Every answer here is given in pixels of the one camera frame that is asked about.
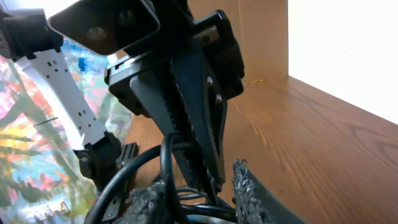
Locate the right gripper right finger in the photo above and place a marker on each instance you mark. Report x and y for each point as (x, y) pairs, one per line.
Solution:
(255, 203)

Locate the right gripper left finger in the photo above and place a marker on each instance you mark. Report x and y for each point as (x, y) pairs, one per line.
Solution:
(146, 206)

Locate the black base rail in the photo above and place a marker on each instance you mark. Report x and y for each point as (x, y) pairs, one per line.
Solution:
(116, 207)

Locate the colourful painted backdrop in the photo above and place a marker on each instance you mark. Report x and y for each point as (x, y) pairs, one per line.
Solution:
(40, 176)

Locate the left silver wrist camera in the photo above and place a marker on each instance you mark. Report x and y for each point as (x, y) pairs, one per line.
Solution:
(105, 27)

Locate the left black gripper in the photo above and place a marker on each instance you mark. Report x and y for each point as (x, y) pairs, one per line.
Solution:
(196, 73)

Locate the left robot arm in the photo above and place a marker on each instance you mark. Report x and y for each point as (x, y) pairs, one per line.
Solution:
(28, 40)

